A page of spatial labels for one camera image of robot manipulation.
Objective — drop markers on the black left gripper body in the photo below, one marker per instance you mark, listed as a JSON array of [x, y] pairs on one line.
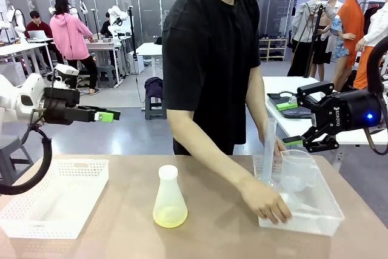
[[60, 107]]

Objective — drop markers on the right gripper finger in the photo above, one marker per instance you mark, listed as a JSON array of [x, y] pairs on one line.
[[292, 141], [286, 106]]

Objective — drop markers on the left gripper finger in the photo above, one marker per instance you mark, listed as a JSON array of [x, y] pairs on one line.
[[91, 107], [104, 116]]

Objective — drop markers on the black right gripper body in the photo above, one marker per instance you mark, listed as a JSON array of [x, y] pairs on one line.
[[351, 110]]

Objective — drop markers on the clear plastic graduated cylinder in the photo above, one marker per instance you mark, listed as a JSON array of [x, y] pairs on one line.
[[268, 175]]

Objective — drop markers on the white round flask cap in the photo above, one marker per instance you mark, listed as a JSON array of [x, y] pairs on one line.
[[167, 171]]

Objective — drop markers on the white perforated basket with label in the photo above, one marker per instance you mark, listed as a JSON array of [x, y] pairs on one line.
[[303, 225]]

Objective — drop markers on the translucent white conical flask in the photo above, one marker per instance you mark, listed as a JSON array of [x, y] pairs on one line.
[[169, 204]]

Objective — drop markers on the person's right forearm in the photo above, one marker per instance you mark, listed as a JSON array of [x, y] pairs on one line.
[[218, 165]]

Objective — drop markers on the person's left forearm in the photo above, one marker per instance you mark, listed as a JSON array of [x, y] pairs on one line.
[[262, 119]]

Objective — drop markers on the person's left hand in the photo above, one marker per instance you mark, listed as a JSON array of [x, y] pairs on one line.
[[279, 150]]

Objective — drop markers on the person's right hand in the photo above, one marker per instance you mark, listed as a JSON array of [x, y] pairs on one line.
[[266, 204]]

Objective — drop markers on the black plastic tray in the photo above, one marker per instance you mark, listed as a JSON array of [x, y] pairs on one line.
[[274, 99]]

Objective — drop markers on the white side table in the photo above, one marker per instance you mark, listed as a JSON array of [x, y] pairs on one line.
[[285, 83]]

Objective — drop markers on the grey step stool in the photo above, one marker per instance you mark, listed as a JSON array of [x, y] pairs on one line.
[[107, 74]]

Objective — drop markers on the mannequin in orange trousers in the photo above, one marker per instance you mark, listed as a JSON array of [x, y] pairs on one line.
[[363, 68]]

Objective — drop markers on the grey stool with cloth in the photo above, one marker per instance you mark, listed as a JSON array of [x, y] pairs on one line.
[[154, 107]]

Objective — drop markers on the dark purple cloth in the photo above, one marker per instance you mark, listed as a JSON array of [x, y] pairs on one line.
[[154, 85]]

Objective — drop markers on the wooden shoe rack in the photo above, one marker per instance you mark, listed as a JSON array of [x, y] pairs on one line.
[[272, 49]]

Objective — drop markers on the white office desk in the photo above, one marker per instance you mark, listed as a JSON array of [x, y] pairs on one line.
[[18, 48], [103, 45]]

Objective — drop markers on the person in pink hoodie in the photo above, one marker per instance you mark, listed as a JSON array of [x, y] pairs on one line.
[[71, 37]]

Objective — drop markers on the mannequin in blue floral dress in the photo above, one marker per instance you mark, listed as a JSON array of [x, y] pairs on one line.
[[339, 40]]

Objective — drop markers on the white perforated plastic basket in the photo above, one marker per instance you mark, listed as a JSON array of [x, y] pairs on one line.
[[91, 186]]

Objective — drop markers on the black tripod pole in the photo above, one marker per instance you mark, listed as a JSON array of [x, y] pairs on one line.
[[313, 40]]

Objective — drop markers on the silver laptop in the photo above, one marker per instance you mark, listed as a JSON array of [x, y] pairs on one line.
[[38, 34]]

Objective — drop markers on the background person in black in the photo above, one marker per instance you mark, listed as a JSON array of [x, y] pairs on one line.
[[106, 27]]

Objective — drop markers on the mannequin in orange coat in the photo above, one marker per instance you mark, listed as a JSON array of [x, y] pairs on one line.
[[351, 28]]

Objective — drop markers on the seated person in red sweater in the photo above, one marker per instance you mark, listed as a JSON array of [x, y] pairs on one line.
[[36, 27]]

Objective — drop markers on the mannequin in grey shirt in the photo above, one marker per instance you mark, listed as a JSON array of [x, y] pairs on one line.
[[309, 22]]

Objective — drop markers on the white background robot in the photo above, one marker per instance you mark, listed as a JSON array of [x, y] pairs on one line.
[[16, 22], [116, 19]]

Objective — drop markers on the person in black T-shirt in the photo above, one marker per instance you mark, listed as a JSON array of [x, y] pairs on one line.
[[206, 59]]

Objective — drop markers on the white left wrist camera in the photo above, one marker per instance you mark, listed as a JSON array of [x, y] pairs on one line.
[[66, 70]]

